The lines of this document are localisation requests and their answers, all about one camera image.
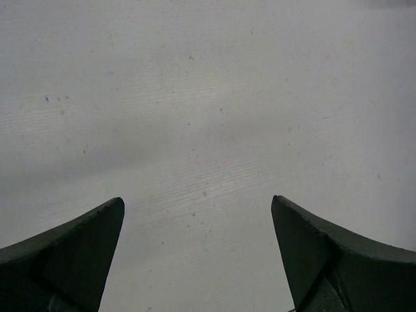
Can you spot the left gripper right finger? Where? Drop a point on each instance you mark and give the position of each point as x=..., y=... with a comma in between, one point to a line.
x=330, y=268

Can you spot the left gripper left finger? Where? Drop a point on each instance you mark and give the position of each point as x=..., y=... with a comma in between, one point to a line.
x=64, y=268

